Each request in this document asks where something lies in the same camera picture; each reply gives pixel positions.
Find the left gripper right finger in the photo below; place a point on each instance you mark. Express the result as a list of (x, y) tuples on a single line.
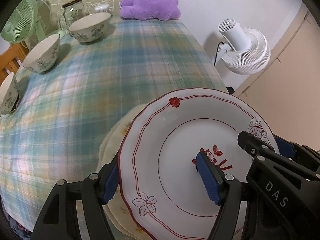
[(225, 191)]

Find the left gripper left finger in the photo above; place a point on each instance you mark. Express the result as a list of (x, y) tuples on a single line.
[(58, 217)]

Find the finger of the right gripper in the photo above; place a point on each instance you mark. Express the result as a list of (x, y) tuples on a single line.
[(289, 149), (303, 164)]

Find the white plate red floral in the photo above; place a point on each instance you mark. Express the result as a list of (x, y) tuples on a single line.
[(159, 182)]

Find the floral bowl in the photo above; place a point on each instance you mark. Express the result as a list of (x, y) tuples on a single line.
[(44, 55), (9, 94), (91, 27)]

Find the cream plate underneath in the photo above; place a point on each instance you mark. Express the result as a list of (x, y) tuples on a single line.
[(116, 211)]

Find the plaid tablecloth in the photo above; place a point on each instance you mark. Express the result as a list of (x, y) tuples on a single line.
[(64, 114)]

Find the white floor fan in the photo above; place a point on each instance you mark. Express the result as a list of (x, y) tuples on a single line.
[(243, 51)]

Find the wooden bed headboard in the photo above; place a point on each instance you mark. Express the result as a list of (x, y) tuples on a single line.
[(10, 58)]

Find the purple plush toy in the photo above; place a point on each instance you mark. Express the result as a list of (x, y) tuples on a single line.
[(163, 10)]

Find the green desk fan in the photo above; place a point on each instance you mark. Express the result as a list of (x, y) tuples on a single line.
[(30, 23)]

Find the cotton swab container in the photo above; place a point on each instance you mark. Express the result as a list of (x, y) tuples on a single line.
[(101, 8)]

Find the glass jar black lid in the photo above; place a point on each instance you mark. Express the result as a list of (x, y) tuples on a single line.
[(72, 11)]

